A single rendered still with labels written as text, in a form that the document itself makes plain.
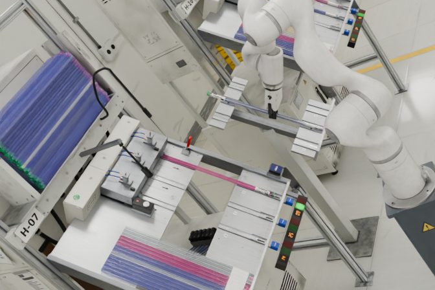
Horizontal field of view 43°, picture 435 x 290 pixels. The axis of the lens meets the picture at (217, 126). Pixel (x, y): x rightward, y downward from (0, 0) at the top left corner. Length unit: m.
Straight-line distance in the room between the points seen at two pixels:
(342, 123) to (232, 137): 1.74
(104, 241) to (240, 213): 0.53
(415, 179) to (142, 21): 1.76
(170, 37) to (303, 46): 1.45
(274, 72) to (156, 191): 0.66
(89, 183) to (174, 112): 2.70
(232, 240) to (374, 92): 0.79
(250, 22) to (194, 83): 3.43
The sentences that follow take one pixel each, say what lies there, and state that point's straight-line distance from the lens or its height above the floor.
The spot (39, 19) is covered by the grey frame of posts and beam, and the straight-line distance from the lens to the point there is 2.32.
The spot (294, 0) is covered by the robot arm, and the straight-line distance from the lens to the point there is 1.71.
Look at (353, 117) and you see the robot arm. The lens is 1.71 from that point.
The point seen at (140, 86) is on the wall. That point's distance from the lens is 4.60.
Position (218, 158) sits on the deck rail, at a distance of 2.33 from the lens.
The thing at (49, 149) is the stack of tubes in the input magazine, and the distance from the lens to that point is 2.09.
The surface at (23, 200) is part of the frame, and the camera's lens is 2.07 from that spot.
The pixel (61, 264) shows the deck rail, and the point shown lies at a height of 1.17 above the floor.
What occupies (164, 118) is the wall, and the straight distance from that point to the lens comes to 4.69.
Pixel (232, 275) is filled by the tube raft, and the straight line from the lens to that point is 2.04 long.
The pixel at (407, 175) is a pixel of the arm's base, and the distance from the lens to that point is 1.89.
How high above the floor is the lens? 2.00
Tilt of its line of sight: 24 degrees down
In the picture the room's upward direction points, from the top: 39 degrees counter-clockwise
